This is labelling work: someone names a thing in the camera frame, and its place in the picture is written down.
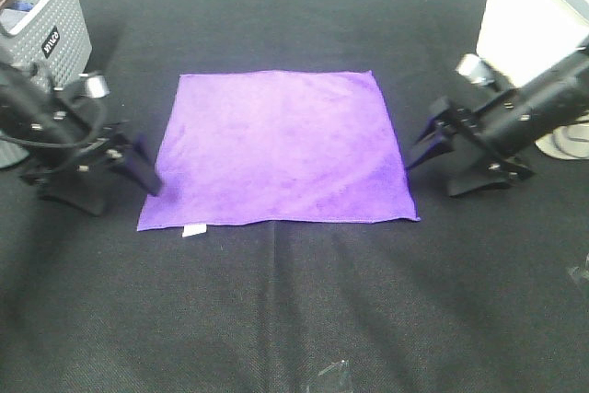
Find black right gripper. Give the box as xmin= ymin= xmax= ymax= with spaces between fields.
xmin=406 ymin=97 xmax=535 ymax=197

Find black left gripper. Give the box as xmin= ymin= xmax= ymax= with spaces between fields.
xmin=19 ymin=84 xmax=161 ymax=215

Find purple microfiber towel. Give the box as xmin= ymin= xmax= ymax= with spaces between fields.
xmin=137 ymin=70 xmax=418 ymax=231

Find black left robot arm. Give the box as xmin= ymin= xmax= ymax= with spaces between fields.
xmin=1 ymin=58 xmax=163 ymax=215

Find grey round robot base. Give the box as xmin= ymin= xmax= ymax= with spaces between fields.
xmin=536 ymin=121 xmax=588 ymax=160

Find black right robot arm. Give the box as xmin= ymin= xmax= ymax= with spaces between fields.
xmin=405 ymin=41 xmax=588 ymax=197

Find white plastic storage bin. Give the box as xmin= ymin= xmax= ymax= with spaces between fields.
xmin=476 ymin=0 xmax=588 ymax=87

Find grey perforated plastic basket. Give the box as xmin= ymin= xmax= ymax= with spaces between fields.
xmin=1 ymin=0 xmax=91 ymax=168

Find clear tape piece right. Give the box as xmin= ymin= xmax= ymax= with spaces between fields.
xmin=567 ymin=256 xmax=589 ymax=285

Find clear tape piece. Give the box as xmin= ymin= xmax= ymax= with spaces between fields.
xmin=303 ymin=360 xmax=353 ymax=393
xmin=567 ymin=256 xmax=589 ymax=285

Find clothes inside grey basket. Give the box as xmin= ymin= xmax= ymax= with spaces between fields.
xmin=1 ymin=0 xmax=33 ymax=31

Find clear tape piece front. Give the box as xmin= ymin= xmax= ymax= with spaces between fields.
xmin=303 ymin=360 xmax=353 ymax=393

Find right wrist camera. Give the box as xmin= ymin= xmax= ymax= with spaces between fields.
xmin=455 ymin=53 xmax=501 ymax=91

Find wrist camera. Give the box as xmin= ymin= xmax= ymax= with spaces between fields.
xmin=455 ymin=53 xmax=501 ymax=91
xmin=79 ymin=72 xmax=110 ymax=98

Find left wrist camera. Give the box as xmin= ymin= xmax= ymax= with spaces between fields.
xmin=79 ymin=72 xmax=110 ymax=98

